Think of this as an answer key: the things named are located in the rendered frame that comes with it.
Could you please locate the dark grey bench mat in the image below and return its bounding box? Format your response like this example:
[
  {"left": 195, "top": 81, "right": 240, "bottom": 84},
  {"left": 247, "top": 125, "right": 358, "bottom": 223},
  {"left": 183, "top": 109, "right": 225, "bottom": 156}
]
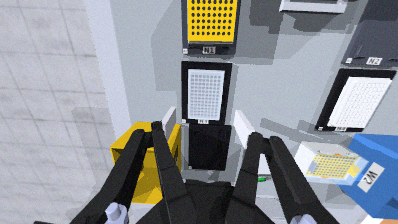
[{"left": 110, "top": 0, "right": 398, "bottom": 187}]

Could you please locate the yellow open-top bin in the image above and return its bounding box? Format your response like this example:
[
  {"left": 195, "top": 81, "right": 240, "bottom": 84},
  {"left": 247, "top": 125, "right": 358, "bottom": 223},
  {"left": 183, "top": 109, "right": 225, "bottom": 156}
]
[{"left": 110, "top": 122, "right": 181, "bottom": 204}]

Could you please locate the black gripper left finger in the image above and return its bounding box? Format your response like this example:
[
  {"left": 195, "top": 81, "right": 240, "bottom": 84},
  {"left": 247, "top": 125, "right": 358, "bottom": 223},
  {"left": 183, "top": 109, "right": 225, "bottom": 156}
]
[{"left": 69, "top": 107, "right": 197, "bottom": 224}]

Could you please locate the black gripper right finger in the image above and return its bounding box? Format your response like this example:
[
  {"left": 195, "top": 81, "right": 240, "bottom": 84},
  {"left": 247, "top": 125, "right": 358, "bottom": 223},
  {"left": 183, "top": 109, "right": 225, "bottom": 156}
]
[{"left": 225, "top": 110, "right": 340, "bottom": 224}]

